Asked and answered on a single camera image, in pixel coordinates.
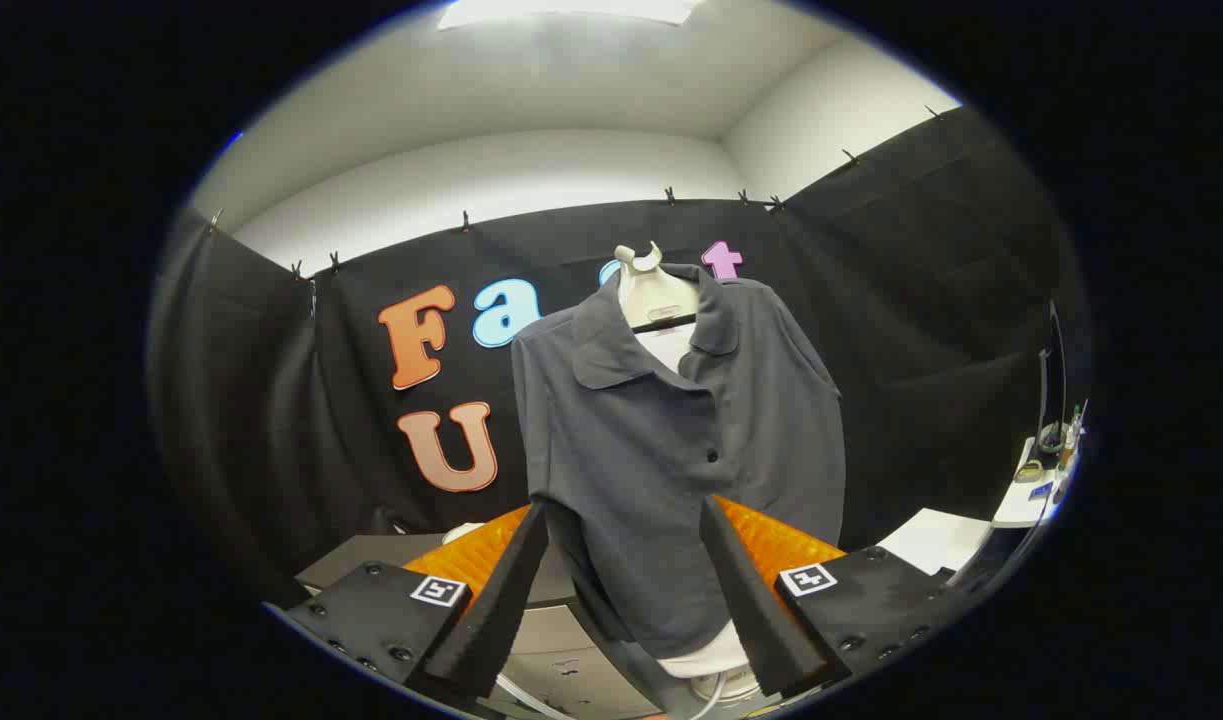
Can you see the grey polo shirt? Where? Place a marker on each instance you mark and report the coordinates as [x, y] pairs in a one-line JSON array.
[[631, 450]]

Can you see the white table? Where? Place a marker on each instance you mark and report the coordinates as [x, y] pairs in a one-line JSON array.
[[936, 540]]

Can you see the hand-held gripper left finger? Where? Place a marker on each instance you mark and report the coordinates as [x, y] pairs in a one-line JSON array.
[[501, 600]]

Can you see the black monitor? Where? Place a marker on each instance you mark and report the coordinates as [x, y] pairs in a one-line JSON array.
[[1054, 370]]

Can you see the tape roll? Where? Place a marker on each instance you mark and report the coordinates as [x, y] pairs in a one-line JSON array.
[[1028, 472]]

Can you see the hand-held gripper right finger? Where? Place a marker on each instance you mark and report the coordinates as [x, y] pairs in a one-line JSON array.
[[746, 600]]

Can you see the white side desk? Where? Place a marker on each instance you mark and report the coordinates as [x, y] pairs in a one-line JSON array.
[[1026, 505]]

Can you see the grey metal cabinet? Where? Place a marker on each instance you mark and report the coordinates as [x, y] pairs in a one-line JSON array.
[[561, 645]]

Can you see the black backdrop cloth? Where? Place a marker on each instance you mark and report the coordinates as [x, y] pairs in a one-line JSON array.
[[271, 400]]

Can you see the white mannequin torso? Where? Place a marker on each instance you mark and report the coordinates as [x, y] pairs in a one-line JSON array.
[[656, 295]]

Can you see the ceiling light panel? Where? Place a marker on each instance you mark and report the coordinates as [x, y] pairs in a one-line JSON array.
[[571, 10]]

